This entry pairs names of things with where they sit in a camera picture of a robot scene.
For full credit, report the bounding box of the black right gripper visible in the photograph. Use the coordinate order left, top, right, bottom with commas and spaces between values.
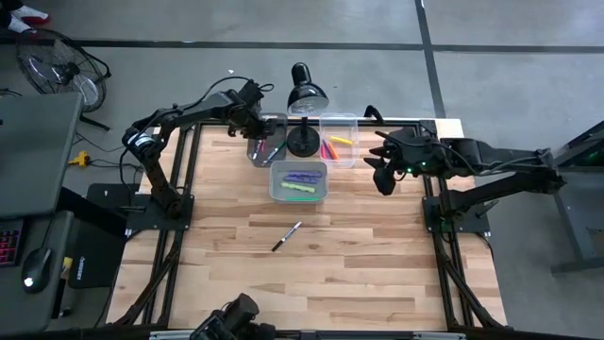
365, 129, 445, 196

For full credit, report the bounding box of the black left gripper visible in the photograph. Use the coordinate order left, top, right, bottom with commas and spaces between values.
228, 79, 279, 139

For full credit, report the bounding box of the green Expo dry-erase marker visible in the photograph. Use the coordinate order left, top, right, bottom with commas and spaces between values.
262, 140, 287, 164

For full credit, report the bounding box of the black Expo dry-erase marker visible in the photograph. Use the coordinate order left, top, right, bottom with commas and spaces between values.
270, 220, 302, 252

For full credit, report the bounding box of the clear plastic bin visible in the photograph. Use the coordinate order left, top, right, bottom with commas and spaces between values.
319, 111, 360, 170

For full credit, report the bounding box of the smoky translucent plastic bin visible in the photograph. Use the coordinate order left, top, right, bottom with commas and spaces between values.
246, 111, 289, 168

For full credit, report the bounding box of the black gooseneck desk lamp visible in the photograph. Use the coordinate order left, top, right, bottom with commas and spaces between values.
286, 61, 330, 159

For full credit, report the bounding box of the opaque light grey bin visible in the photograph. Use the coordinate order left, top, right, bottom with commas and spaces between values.
268, 160, 329, 205

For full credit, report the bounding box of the yellow power plug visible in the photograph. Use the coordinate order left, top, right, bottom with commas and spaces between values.
68, 150, 92, 169

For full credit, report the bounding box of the black floor fan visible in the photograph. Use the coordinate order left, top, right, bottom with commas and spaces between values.
16, 26, 113, 132

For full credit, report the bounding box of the black metal table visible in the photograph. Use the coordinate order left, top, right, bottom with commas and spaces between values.
520, 120, 604, 276

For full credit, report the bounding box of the grey desk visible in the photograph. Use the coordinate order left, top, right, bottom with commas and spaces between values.
0, 92, 84, 334

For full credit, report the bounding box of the person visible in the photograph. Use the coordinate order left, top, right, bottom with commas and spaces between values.
0, 0, 51, 35

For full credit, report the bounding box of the black computer mouse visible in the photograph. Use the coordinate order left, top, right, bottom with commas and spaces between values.
21, 246, 53, 295

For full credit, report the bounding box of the backlit keyboard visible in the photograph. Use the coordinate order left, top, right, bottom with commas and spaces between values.
0, 219, 24, 268

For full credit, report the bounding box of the black aluminium rig frame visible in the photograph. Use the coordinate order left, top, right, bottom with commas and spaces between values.
112, 115, 506, 334

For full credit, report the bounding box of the black curved bracket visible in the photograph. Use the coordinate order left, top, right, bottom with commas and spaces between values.
363, 104, 385, 125

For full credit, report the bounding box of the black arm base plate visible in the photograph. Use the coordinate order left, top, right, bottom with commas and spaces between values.
422, 193, 500, 234
87, 182, 194, 232

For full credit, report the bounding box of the silver aluminium bracket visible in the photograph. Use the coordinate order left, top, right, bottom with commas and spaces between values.
149, 330, 199, 340
413, 331, 467, 340

